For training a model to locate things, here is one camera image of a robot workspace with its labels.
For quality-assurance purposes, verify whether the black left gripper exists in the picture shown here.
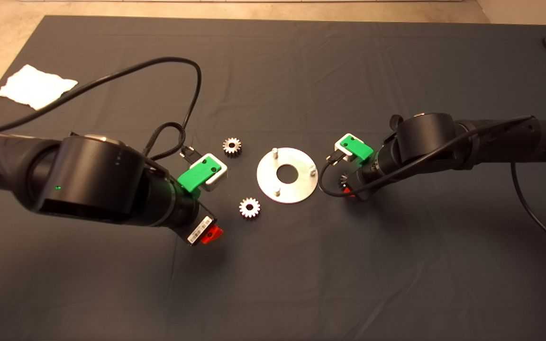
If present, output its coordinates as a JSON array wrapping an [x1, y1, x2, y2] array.
[[174, 203, 224, 247]]

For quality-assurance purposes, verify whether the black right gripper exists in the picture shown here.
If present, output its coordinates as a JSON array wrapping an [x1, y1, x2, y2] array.
[[343, 166, 381, 200]]

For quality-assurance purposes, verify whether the round metal carrier plate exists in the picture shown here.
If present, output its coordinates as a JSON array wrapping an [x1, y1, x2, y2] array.
[[256, 147, 319, 204]]

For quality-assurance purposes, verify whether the dark grey tablecloth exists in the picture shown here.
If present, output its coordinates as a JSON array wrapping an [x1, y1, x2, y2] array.
[[0, 16, 546, 341]]

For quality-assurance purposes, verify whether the white crumpled tissue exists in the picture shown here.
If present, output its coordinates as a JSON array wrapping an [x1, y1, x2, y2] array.
[[0, 65, 78, 110]]

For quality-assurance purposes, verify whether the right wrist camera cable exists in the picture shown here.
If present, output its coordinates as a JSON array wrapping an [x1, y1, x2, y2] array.
[[318, 115, 546, 254]]

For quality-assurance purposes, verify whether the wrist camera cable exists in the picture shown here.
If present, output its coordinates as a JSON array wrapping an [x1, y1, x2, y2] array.
[[318, 115, 546, 254], [0, 57, 203, 162]]

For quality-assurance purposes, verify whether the right wrist green mount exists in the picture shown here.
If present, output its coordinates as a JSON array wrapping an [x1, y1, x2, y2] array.
[[344, 136, 374, 164]]

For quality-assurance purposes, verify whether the wrist green mount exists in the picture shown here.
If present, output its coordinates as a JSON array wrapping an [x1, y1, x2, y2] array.
[[344, 136, 374, 164], [177, 158, 221, 198]]

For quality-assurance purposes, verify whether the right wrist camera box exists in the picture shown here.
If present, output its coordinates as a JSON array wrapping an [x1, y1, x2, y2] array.
[[334, 134, 364, 162]]

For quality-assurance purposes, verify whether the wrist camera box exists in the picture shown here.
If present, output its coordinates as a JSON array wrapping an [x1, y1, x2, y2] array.
[[334, 134, 364, 162], [190, 153, 228, 192]]

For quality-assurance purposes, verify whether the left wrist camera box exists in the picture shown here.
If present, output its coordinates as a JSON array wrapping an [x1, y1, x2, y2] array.
[[190, 153, 228, 192]]

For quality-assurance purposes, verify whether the left wrist green mount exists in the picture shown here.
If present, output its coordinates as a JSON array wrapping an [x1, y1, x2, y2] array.
[[177, 158, 221, 198]]

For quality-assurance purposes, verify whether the right arm braided cable loop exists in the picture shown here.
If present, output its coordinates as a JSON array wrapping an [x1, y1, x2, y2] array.
[[389, 114, 404, 143]]

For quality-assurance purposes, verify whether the arm braided cable loop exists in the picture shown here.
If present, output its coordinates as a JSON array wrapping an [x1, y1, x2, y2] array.
[[141, 122, 186, 161], [389, 114, 404, 143]]

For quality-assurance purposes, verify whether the left arm braided cable loop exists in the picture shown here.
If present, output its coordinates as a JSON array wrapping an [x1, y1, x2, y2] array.
[[141, 122, 186, 161]]

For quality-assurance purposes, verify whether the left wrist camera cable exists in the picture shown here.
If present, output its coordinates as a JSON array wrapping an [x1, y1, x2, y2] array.
[[0, 57, 203, 162]]

